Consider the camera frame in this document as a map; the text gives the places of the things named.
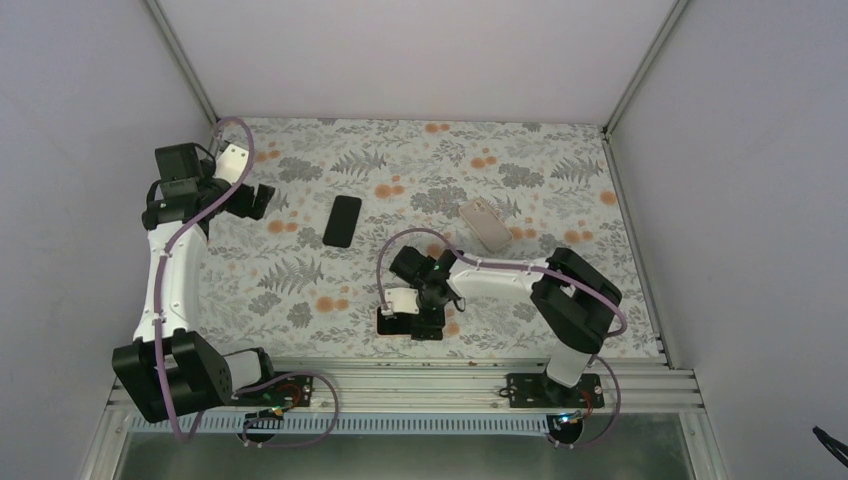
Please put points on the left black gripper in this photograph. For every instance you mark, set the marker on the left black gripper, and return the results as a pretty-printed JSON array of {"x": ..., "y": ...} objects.
[{"x": 242, "y": 208}]

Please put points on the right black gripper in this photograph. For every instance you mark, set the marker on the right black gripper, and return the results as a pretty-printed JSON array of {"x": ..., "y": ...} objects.
[{"x": 436, "y": 322}]

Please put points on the black phone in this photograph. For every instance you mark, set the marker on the black phone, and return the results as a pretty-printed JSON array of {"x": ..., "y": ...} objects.
[{"x": 342, "y": 221}]

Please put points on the beige phone case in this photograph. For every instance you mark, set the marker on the beige phone case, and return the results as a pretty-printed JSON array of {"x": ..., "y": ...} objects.
[{"x": 486, "y": 224}]

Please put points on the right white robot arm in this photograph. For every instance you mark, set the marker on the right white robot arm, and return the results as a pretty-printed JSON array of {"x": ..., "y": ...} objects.
[{"x": 575, "y": 300}]

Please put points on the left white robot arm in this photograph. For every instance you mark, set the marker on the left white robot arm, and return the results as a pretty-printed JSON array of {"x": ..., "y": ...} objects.
[{"x": 169, "y": 370}]

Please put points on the floral table mat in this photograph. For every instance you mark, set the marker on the floral table mat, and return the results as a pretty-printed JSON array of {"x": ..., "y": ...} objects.
[{"x": 273, "y": 283}]

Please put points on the black object at corner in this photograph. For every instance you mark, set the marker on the black object at corner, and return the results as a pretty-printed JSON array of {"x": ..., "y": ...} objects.
[{"x": 832, "y": 445}]

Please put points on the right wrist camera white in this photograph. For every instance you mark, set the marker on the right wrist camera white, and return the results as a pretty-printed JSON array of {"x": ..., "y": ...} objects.
[{"x": 400, "y": 301}]

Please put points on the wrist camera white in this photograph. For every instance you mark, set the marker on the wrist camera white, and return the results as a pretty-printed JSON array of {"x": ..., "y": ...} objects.
[
  {"x": 230, "y": 163},
  {"x": 400, "y": 301}
]

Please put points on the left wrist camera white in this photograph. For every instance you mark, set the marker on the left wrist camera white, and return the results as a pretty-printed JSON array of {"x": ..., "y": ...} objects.
[{"x": 230, "y": 163}]

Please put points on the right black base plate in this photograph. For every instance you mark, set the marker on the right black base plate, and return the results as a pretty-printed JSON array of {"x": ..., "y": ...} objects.
[{"x": 536, "y": 390}]

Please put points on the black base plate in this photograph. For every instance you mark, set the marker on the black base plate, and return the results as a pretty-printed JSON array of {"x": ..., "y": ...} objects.
[
  {"x": 536, "y": 390},
  {"x": 292, "y": 392}
]

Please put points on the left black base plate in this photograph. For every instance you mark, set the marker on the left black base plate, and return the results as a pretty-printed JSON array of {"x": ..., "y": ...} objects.
[{"x": 292, "y": 392}]

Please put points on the aluminium rail frame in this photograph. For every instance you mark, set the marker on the aluminium rail frame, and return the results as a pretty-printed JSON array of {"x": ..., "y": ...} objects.
[{"x": 431, "y": 419}]

